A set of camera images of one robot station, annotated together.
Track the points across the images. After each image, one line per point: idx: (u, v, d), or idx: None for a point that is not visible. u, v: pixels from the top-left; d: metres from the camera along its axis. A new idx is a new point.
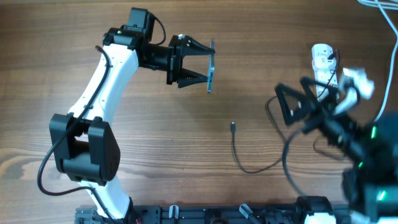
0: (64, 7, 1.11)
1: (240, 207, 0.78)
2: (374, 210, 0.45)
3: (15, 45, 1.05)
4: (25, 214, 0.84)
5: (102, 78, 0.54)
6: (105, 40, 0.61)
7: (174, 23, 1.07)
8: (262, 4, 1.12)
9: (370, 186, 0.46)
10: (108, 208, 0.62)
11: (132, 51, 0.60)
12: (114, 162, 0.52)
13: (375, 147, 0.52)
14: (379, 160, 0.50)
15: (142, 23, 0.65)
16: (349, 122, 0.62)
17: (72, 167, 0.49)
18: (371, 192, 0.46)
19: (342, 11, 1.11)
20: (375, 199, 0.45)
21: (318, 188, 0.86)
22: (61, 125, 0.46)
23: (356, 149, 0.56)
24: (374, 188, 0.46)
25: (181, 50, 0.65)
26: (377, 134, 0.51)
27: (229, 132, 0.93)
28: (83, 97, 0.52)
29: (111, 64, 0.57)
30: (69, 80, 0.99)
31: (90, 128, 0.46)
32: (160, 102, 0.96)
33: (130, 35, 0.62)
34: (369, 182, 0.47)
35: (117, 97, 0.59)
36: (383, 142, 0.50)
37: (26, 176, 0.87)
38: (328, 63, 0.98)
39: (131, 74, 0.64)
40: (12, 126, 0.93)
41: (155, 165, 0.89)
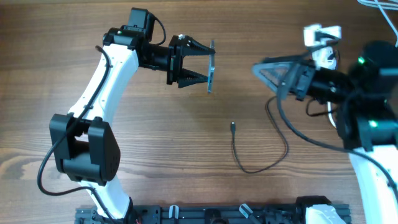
0: (64, 7, 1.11)
1: (240, 207, 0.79)
2: (369, 139, 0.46)
3: (15, 45, 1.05)
4: (25, 214, 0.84)
5: (102, 78, 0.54)
6: (106, 40, 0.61)
7: (174, 24, 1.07)
8: (262, 4, 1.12)
9: (364, 119, 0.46)
10: (107, 208, 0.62)
11: (132, 51, 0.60)
12: (114, 162, 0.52)
13: (364, 77, 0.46)
14: (368, 89, 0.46)
15: (142, 23, 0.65)
16: (331, 73, 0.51)
17: (72, 167, 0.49)
18: (367, 127, 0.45)
19: (342, 11, 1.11)
20: (370, 129, 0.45)
21: (317, 189, 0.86)
22: (61, 125, 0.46)
23: (321, 86, 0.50)
24: (368, 119, 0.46)
25: (181, 50, 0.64)
26: (366, 64, 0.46)
27: (229, 132, 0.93)
28: (83, 97, 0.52)
29: (111, 64, 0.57)
30: (69, 80, 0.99)
31: (91, 128, 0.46)
32: (160, 102, 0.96)
33: (130, 36, 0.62)
34: (364, 114, 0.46)
35: (117, 97, 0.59)
36: (374, 68, 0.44)
37: (26, 175, 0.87)
38: None
39: (131, 74, 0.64)
40: (12, 126, 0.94)
41: (155, 165, 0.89)
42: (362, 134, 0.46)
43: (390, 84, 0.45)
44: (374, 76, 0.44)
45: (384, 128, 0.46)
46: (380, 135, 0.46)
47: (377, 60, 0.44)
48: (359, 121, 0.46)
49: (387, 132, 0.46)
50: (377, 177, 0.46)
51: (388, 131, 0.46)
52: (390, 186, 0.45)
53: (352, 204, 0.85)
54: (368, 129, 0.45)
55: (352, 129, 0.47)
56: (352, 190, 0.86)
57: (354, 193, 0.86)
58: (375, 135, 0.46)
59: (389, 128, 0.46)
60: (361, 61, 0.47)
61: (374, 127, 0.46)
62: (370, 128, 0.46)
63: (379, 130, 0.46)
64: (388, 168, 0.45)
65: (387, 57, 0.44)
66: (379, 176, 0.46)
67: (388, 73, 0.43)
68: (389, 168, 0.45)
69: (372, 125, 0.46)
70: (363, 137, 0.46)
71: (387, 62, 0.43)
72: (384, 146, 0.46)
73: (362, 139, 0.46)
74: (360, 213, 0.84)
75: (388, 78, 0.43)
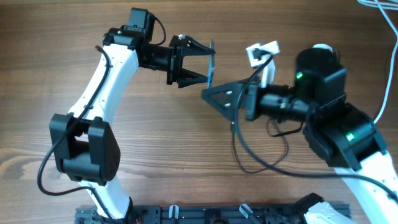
0: (64, 7, 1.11)
1: (240, 207, 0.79)
2: (351, 155, 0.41)
3: (15, 45, 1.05)
4: (25, 214, 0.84)
5: (102, 78, 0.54)
6: (106, 40, 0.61)
7: (174, 24, 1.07)
8: (262, 4, 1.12)
9: (339, 137, 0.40)
10: (108, 208, 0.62)
11: (132, 51, 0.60)
12: (114, 162, 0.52)
13: (313, 90, 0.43)
14: (323, 99, 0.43)
15: (142, 23, 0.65)
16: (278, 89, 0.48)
17: (72, 167, 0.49)
18: (346, 144, 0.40)
19: (341, 11, 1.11)
20: (349, 145, 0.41)
21: (318, 188, 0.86)
22: (61, 125, 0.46)
23: (271, 104, 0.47)
24: (344, 135, 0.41)
25: (181, 50, 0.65)
26: (306, 77, 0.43)
27: (229, 132, 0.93)
28: (83, 97, 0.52)
29: (111, 64, 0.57)
30: (69, 80, 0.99)
31: (91, 128, 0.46)
32: (160, 102, 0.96)
33: (130, 36, 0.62)
34: (336, 130, 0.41)
35: (117, 97, 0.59)
36: (312, 79, 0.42)
37: (26, 175, 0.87)
38: None
39: (131, 74, 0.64)
40: (12, 126, 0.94)
41: (155, 165, 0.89)
42: (344, 152, 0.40)
43: (339, 89, 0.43)
44: (322, 88, 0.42)
45: (360, 138, 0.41)
46: (359, 145, 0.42)
47: (314, 70, 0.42)
48: (336, 140, 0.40)
49: (365, 140, 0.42)
50: (375, 193, 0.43)
51: (365, 139, 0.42)
52: (392, 198, 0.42)
53: (352, 204, 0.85)
54: (347, 145, 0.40)
55: (333, 150, 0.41)
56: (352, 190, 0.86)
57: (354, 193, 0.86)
58: (354, 147, 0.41)
59: (367, 133, 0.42)
60: (300, 76, 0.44)
61: (352, 140, 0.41)
62: (349, 143, 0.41)
63: (358, 140, 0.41)
64: (382, 179, 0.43)
65: (321, 63, 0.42)
66: (377, 191, 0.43)
67: (333, 79, 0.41)
68: (384, 179, 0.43)
69: (349, 139, 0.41)
70: (346, 156, 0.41)
71: (325, 68, 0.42)
72: (368, 157, 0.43)
73: (346, 158, 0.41)
74: (360, 213, 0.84)
75: (334, 85, 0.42)
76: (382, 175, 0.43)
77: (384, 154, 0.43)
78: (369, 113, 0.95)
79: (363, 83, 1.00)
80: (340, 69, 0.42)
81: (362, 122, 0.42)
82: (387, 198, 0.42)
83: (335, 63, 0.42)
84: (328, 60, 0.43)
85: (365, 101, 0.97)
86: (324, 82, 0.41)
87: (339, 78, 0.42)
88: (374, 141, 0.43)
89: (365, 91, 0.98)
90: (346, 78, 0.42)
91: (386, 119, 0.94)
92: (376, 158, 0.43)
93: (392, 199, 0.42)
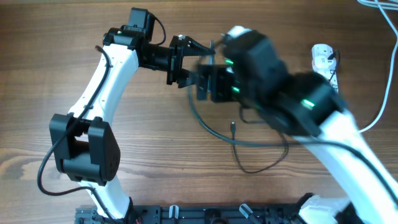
0: (64, 7, 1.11)
1: (240, 207, 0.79)
2: (312, 122, 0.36)
3: (15, 45, 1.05)
4: (25, 214, 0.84)
5: (102, 78, 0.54)
6: (106, 40, 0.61)
7: (174, 24, 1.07)
8: (262, 4, 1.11)
9: (296, 105, 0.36)
10: (108, 208, 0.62)
11: (132, 51, 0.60)
12: (114, 162, 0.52)
13: (245, 67, 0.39)
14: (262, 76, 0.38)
15: (142, 23, 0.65)
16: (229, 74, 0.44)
17: (72, 167, 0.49)
18: (305, 111, 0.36)
19: (342, 11, 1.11)
20: (309, 112, 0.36)
21: (318, 188, 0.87)
22: (61, 125, 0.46)
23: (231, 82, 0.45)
24: (301, 103, 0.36)
25: (181, 50, 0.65)
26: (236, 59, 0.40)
27: (229, 132, 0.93)
28: (83, 97, 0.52)
29: (111, 64, 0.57)
30: (69, 80, 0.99)
31: (90, 128, 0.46)
32: (160, 102, 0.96)
33: (130, 36, 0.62)
34: (290, 99, 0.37)
35: (117, 96, 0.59)
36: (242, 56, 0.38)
37: (26, 175, 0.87)
38: (328, 63, 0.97)
39: (131, 74, 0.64)
40: (12, 126, 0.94)
41: (155, 165, 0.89)
42: (305, 122, 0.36)
43: (272, 57, 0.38)
44: (252, 63, 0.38)
45: (319, 103, 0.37)
46: (318, 111, 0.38)
47: (234, 49, 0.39)
48: (293, 110, 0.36)
49: (323, 104, 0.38)
50: (341, 156, 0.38)
51: (324, 102, 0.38)
52: (358, 158, 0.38)
53: None
54: (307, 113, 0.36)
55: (290, 122, 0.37)
56: None
57: None
58: (314, 114, 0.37)
59: (324, 94, 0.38)
60: (230, 61, 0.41)
61: (310, 107, 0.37)
62: (308, 111, 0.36)
63: (318, 106, 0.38)
64: (344, 139, 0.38)
65: (244, 40, 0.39)
66: (342, 154, 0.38)
67: (257, 50, 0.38)
68: (346, 139, 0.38)
69: (307, 106, 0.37)
70: (307, 125, 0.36)
71: (245, 43, 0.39)
72: (329, 121, 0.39)
73: (306, 127, 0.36)
74: None
75: (260, 55, 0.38)
76: (342, 134, 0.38)
77: (344, 114, 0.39)
78: (369, 113, 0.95)
79: (363, 83, 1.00)
80: (262, 39, 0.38)
81: (319, 86, 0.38)
82: (352, 160, 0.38)
83: (255, 35, 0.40)
84: (250, 35, 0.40)
85: (365, 101, 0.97)
86: (248, 56, 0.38)
87: (265, 48, 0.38)
88: (333, 102, 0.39)
89: (365, 92, 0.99)
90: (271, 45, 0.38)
91: (386, 119, 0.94)
92: (338, 120, 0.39)
93: (359, 159, 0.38)
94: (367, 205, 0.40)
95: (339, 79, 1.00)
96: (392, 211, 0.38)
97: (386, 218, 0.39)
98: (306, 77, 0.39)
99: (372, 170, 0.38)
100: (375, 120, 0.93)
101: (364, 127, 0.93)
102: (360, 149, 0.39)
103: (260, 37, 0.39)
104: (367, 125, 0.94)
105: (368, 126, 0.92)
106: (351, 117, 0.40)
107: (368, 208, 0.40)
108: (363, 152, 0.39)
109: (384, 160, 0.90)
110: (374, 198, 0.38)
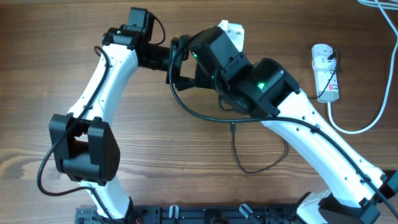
0: (64, 7, 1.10)
1: (240, 207, 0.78)
2: (267, 101, 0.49)
3: (15, 46, 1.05)
4: (26, 214, 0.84)
5: (102, 78, 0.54)
6: (105, 40, 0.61)
7: (174, 24, 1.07)
8: (262, 4, 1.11)
9: (252, 90, 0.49)
10: (108, 208, 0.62)
11: (131, 51, 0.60)
12: (113, 163, 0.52)
13: (208, 60, 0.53)
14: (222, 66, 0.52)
15: (142, 23, 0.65)
16: (202, 65, 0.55)
17: (71, 167, 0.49)
18: (258, 93, 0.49)
19: (342, 11, 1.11)
20: (263, 94, 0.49)
21: (317, 188, 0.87)
22: (60, 125, 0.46)
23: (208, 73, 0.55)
24: (257, 88, 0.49)
25: (181, 42, 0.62)
26: (199, 52, 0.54)
27: (229, 133, 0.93)
28: (83, 97, 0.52)
29: (111, 64, 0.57)
30: (69, 81, 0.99)
31: (90, 128, 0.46)
32: (160, 102, 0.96)
33: (130, 36, 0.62)
34: (249, 84, 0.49)
35: (116, 96, 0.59)
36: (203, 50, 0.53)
37: (26, 175, 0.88)
38: (328, 63, 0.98)
39: (130, 73, 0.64)
40: (12, 126, 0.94)
41: (155, 165, 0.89)
42: (259, 101, 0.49)
43: (228, 50, 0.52)
44: (212, 53, 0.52)
45: (272, 84, 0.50)
46: (272, 91, 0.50)
47: (199, 43, 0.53)
48: (250, 94, 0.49)
49: (277, 85, 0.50)
50: (300, 131, 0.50)
51: (277, 83, 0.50)
52: (313, 131, 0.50)
53: None
54: (260, 94, 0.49)
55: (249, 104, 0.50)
56: None
57: None
58: (267, 94, 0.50)
59: (277, 79, 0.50)
60: (194, 55, 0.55)
61: (264, 88, 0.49)
62: (261, 92, 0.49)
63: (271, 89, 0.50)
64: (301, 116, 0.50)
65: (205, 37, 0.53)
66: (301, 129, 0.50)
67: (215, 45, 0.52)
68: (303, 115, 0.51)
69: (261, 88, 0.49)
70: (262, 104, 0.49)
71: (206, 38, 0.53)
72: (285, 99, 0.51)
73: (262, 106, 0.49)
74: None
75: (218, 49, 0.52)
76: (300, 112, 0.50)
77: (298, 93, 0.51)
78: (369, 113, 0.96)
79: (363, 84, 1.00)
80: (219, 35, 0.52)
81: (272, 71, 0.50)
82: (311, 134, 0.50)
83: (214, 30, 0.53)
84: (212, 32, 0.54)
85: (365, 101, 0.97)
86: (209, 50, 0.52)
87: (222, 43, 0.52)
88: (287, 84, 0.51)
89: (365, 92, 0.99)
90: (227, 40, 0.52)
91: (386, 119, 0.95)
92: (291, 98, 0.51)
93: (316, 132, 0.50)
94: (333, 176, 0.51)
95: (339, 79, 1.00)
96: (356, 181, 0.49)
97: (351, 188, 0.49)
98: (262, 63, 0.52)
99: (329, 142, 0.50)
100: (375, 120, 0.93)
101: (364, 127, 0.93)
102: (318, 124, 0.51)
103: (219, 30, 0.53)
104: (367, 126, 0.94)
105: (367, 126, 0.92)
106: (306, 96, 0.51)
107: (335, 180, 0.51)
108: (321, 127, 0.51)
109: (384, 160, 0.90)
110: (336, 168, 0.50)
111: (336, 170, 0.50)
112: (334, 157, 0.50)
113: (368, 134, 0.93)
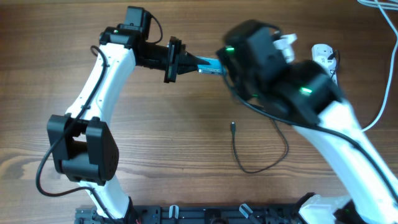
0: (64, 8, 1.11)
1: (240, 207, 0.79)
2: (309, 107, 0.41)
3: (15, 45, 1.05)
4: (26, 214, 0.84)
5: (99, 78, 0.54)
6: (102, 40, 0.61)
7: (174, 24, 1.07)
8: (262, 4, 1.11)
9: (292, 92, 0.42)
10: (107, 208, 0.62)
11: (128, 50, 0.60)
12: (112, 162, 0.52)
13: (245, 57, 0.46)
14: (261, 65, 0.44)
15: (138, 22, 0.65)
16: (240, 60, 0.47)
17: (71, 167, 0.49)
18: (300, 97, 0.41)
19: (342, 11, 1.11)
20: (306, 98, 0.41)
21: (317, 188, 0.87)
22: (58, 126, 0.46)
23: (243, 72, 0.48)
24: (300, 90, 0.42)
25: (178, 57, 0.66)
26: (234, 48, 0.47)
27: (229, 132, 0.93)
28: (80, 98, 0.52)
29: (107, 63, 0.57)
30: (69, 80, 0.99)
31: (88, 128, 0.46)
32: (160, 102, 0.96)
33: (126, 34, 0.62)
34: (291, 86, 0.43)
35: (114, 96, 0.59)
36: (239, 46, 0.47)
37: (26, 175, 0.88)
38: (327, 63, 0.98)
39: (128, 73, 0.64)
40: (12, 126, 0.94)
41: (156, 165, 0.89)
42: (301, 106, 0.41)
43: (268, 47, 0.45)
44: (249, 48, 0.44)
45: (316, 88, 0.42)
46: (317, 97, 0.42)
47: (236, 37, 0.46)
48: (290, 96, 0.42)
49: (322, 90, 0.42)
50: (338, 145, 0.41)
51: (322, 88, 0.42)
52: (354, 147, 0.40)
53: None
54: (303, 98, 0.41)
55: (289, 109, 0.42)
56: None
57: None
58: (312, 101, 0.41)
59: (321, 83, 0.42)
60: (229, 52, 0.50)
61: (308, 93, 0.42)
62: (304, 96, 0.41)
63: (315, 92, 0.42)
64: (341, 129, 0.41)
65: (242, 31, 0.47)
66: (339, 142, 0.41)
67: (254, 39, 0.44)
68: (344, 128, 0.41)
69: (305, 92, 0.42)
70: (304, 110, 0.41)
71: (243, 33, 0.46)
72: (328, 110, 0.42)
73: (304, 113, 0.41)
74: None
75: (257, 45, 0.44)
76: (341, 124, 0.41)
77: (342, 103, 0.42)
78: (369, 113, 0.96)
79: (363, 84, 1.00)
80: (260, 30, 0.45)
81: (316, 73, 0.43)
82: (351, 150, 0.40)
83: (254, 26, 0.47)
84: (251, 27, 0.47)
85: (365, 101, 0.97)
86: (247, 45, 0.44)
87: (262, 37, 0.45)
88: (333, 91, 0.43)
89: (365, 91, 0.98)
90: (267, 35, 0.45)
91: (386, 119, 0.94)
92: (336, 109, 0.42)
93: (356, 148, 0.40)
94: (365, 196, 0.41)
95: (339, 79, 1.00)
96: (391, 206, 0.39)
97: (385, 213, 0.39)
98: (306, 65, 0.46)
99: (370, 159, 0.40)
100: (375, 120, 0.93)
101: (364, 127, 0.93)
102: (359, 139, 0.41)
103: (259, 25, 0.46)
104: (367, 125, 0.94)
105: (367, 126, 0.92)
106: (348, 108, 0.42)
107: (367, 201, 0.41)
108: (362, 142, 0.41)
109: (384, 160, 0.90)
110: (371, 188, 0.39)
111: (370, 190, 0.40)
112: (372, 177, 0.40)
113: (368, 134, 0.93)
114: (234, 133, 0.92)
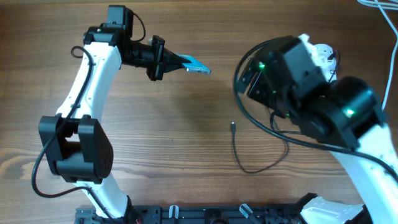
0: (64, 8, 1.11)
1: (240, 207, 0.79)
2: (350, 132, 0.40)
3: (15, 46, 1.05)
4: (26, 214, 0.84)
5: (86, 76, 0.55)
6: (86, 39, 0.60)
7: (174, 24, 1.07)
8: (262, 4, 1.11)
9: (335, 113, 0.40)
10: (106, 208, 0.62)
11: (113, 47, 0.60)
12: (107, 160, 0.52)
13: (278, 73, 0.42)
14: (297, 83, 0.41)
15: (120, 20, 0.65)
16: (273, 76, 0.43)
17: (66, 168, 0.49)
18: (342, 119, 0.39)
19: (342, 11, 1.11)
20: (348, 121, 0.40)
21: (317, 188, 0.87)
22: (50, 126, 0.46)
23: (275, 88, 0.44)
24: (341, 112, 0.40)
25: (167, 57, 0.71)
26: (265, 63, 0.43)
27: (229, 132, 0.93)
28: (69, 98, 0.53)
29: (93, 62, 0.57)
30: (69, 80, 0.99)
31: (79, 126, 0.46)
32: (160, 102, 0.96)
33: (110, 32, 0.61)
34: (332, 107, 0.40)
35: (104, 93, 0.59)
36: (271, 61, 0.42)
37: (26, 175, 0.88)
38: (326, 63, 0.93)
39: (115, 70, 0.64)
40: (12, 126, 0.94)
41: (155, 165, 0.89)
42: (344, 131, 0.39)
43: (305, 62, 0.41)
44: (284, 64, 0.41)
45: (359, 111, 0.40)
46: (358, 120, 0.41)
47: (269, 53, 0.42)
48: (331, 118, 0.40)
49: (364, 114, 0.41)
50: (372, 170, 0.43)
51: (364, 111, 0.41)
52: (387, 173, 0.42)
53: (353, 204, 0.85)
54: (346, 122, 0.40)
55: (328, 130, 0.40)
56: (351, 190, 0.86)
57: (353, 193, 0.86)
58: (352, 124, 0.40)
59: (366, 104, 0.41)
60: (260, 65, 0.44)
61: (351, 116, 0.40)
62: (347, 119, 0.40)
63: (357, 114, 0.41)
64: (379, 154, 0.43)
65: (278, 45, 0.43)
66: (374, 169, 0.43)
67: (291, 53, 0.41)
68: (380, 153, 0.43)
69: (348, 114, 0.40)
70: (346, 135, 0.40)
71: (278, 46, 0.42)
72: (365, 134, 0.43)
73: (346, 138, 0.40)
74: None
75: (294, 61, 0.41)
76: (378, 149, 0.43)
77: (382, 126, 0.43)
78: None
79: None
80: (296, 43, 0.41)
81: (358, 93, 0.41)
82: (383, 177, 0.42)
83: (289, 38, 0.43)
84: (286, 40, 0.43)
85: None
86: (283, 61, 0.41)
87: (300, 52, 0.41)
88: (374, 114, 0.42)
89: None
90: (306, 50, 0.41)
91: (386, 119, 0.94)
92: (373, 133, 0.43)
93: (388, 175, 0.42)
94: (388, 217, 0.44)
95: None
96: None
97: None
98: (344, 83, 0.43)
99: None
100: None
101: None
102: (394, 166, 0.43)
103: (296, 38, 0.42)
104: None
105: None
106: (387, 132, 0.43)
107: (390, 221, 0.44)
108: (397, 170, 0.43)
109: None
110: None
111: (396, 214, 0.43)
112: None
113: None
114: (234, 133, 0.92)
